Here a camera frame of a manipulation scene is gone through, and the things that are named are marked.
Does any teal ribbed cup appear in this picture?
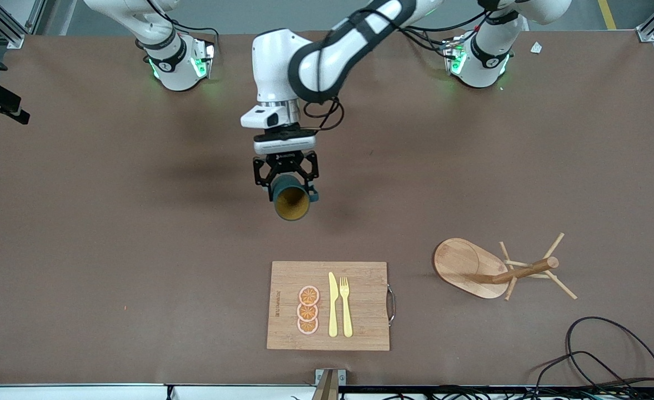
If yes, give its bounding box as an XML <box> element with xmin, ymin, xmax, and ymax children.
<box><xmin>270</xmin><ymin>173</ymin><xmax>320</xmax><ymax>222</ymax></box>

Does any yellow plastic knife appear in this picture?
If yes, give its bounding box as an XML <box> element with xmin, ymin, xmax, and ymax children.
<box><xmin>328</xmin><ymin>272</ymin><xmax>339</xmax><ymax>338</ymax></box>

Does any table cover mat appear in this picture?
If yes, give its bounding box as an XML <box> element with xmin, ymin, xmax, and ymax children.
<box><xmin>0</xmin><ymin>28</ymin><xmax>654</xmax><ymax>387</ymax></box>

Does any yellow plastic fork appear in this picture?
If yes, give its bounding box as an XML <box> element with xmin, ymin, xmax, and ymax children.
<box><xmin>340</xmin><ymin>277</ymin><xmax>354</xmax><ymax>338</ymax></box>

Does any bamboo cutting board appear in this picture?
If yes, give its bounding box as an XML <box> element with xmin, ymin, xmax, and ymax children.
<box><xmin>266</xmin><ymin>261</ymin><xmax>397</xmax><ymax>352</ymax></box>

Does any wooden mug tree stand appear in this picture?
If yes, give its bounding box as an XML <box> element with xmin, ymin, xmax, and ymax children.
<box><xmin>433</xmin><ymin>232</ymin><xmax>578</xmax><ymax>301</ymax></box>

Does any black right arm base cable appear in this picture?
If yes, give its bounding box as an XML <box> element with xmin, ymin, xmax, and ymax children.
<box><xmin>149</xmin><ymin>0</ymin><xmax>220</xmax><ymax>53</ymax></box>

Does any black arm base cable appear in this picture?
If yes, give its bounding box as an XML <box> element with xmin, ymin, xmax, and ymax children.
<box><xmin>149</xmin><ymin>0</ymin><xmax>220</xmax><ymax>53</ymax></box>
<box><xmin>399</xmin><ymin>22</ymin><xmax>488</xmax><ymax>61</ymax></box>

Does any black left arm base cable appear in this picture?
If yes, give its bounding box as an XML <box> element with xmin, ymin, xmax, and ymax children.
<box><xmin>399</xmin><ymin>22</ymin><xmax>488</xmax><ymax>61</ymax></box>

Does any metal edge bracket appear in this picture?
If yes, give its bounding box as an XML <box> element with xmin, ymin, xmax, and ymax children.
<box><xmin>311</xmin><ymin>368</ymin><xmax>347</xmax><ymax>400</ymax></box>

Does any white table edge rail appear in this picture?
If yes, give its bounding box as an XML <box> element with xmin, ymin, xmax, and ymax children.
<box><xmin>0</xmin><ymin>383</ymin><xmax>654</xmax><ymax>400</ymax></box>

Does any black looped cable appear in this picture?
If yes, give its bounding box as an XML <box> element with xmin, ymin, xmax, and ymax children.
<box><xmin>566</xmin><ymin>317</ymin><xmax>654</xmax><ymax>389</ymax></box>
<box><xmin>535</xmin><ymin>350</ymin><xmax>654</xmax><ymax>400</ymax></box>

